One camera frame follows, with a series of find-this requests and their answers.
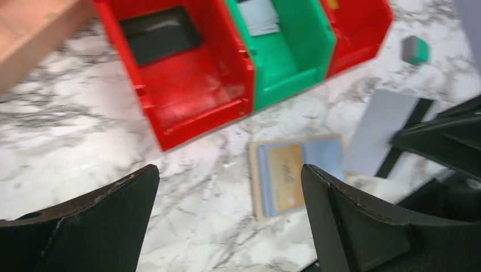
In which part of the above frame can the beige card holder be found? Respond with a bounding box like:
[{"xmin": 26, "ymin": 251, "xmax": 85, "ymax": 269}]
[{"xmin": 248, "ymin": 134, "xmax": 345, "ymax": 222}]

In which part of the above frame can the right red bin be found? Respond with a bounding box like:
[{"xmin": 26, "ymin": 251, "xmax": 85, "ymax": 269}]
[{"xmin": 320, "ymin": 0, "xmax": 394, "ymax": 78}]

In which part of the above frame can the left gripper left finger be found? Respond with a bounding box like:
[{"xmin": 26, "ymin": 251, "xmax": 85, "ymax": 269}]
[{"xmin": 1, "ymin": 164, "xmax": 160, "ymax": 271}]

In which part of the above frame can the black card in bin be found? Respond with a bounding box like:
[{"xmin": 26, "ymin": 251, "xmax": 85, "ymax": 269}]
[{"xmin": 120, "ymin": 6, "xmax": 202, "ymax": 66}]

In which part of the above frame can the gold card in bin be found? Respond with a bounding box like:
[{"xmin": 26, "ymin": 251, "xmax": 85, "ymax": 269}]
[{"xmin": 327, "ymin": 0, "xmax": 340, "ymax": 10}]

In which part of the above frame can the grey card in bin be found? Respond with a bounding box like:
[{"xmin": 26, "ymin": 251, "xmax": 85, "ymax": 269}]
[{"xmin": 237, "ymin": 0, "xmax": 280, "ymax": 37}]

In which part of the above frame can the gold credit card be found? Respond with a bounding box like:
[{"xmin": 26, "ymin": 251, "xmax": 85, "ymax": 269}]
[{"xmin": 267, "ymin": 144, "xmax": 305, "ymax": 213}]

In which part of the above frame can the left red bin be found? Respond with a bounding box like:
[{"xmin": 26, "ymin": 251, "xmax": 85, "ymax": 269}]
[{"xmin": 94, "ymin": 1, "xmax": 255, "ymax": 151}]

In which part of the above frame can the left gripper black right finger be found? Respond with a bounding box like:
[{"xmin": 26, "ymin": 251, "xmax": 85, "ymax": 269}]
[{"xmin": 301, "ymin": 164, "xmax": 480, "ymax": 271}]

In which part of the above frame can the teal eraser block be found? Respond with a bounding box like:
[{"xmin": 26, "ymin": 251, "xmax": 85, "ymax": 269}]
[{"xmin": 401, "ymin": 35, "xmax": 431, "ymax": 66}]

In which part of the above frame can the green bin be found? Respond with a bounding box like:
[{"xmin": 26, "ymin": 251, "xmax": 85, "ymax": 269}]
[{"xmin": 226, "ymin": 1, "xmax": 336, "ymax": 111}]

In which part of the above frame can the grey striped credit card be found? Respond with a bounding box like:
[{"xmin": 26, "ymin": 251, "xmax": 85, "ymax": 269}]
[{"xmin": 343, "ymin": 90, "xmax": 440, "ymax": 179}]

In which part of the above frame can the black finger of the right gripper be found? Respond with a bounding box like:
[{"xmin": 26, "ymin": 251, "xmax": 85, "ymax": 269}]
[{"xmin": 391, "ymin": 95, "xmax": 480, "ymax": 181}]

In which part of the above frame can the peach desk file organizer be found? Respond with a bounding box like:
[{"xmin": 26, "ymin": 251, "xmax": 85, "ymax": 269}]
[{"xmin": 1, "ymin": 0, "xmax": 95, "ymax": 92}]

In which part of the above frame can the red bin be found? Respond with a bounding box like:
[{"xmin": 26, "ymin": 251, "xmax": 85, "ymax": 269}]
[
  {"xmin": 94, "ymin": 1, "xmax": 255, "ymax": 151},
  {"xmin": 320, "ymin": 0, "xmax": 394, "ymax": 78}
]

